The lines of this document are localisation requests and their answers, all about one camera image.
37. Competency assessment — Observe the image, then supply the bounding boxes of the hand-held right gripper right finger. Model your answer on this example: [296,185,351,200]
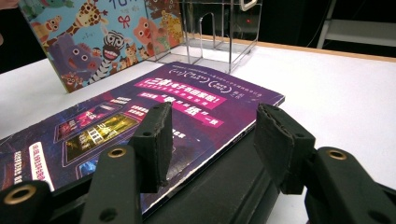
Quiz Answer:
[252,103,318,196]

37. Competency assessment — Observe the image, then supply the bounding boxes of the green and sky-blue picture book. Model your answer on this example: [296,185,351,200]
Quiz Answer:
[18,0,185,94]

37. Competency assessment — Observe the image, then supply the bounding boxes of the small white floor object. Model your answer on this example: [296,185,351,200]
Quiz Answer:
[238,0,259,12]

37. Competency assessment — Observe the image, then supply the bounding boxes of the clear acrylic book rack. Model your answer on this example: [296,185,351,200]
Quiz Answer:
[145,0,263,75]

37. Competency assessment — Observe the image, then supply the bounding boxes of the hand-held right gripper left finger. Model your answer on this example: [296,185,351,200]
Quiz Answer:
[128,101,175,194]

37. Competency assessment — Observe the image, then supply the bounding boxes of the white metal stand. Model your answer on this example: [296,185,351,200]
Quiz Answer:
[315,0,396,49]

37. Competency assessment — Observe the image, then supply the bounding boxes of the purple paperback book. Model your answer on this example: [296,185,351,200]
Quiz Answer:
[0,61,287,219]

